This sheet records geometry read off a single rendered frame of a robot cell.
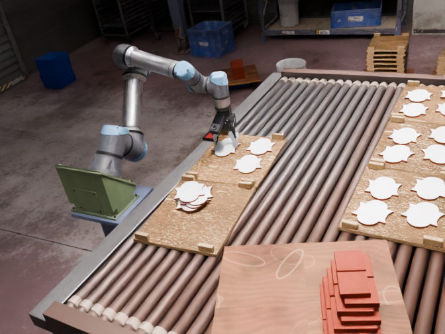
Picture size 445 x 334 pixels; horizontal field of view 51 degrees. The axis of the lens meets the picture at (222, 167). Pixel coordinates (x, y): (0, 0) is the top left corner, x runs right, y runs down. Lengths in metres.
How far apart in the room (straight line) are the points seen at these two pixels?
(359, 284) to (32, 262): 2.71
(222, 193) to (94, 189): 0.53
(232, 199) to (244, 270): 0.52
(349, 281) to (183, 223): 0.85
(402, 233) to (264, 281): 0.55
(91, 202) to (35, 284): 1.35
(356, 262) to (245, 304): 0.34
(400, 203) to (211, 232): 0.70
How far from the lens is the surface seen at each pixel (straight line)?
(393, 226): 1.73
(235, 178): 2.01
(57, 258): 3.45
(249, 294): 1.37
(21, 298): 3.29
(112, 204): 2.02
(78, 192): 2.10
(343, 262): 1.19
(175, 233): 1.78
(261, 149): 2.18
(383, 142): 2.20
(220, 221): 1.79
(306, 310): 1.32
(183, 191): 1.92
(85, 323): 1.57
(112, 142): 2.08
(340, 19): 6.44
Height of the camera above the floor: 2.04
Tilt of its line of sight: 32 degrees down
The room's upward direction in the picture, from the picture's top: 10 degrees counter-clockwise
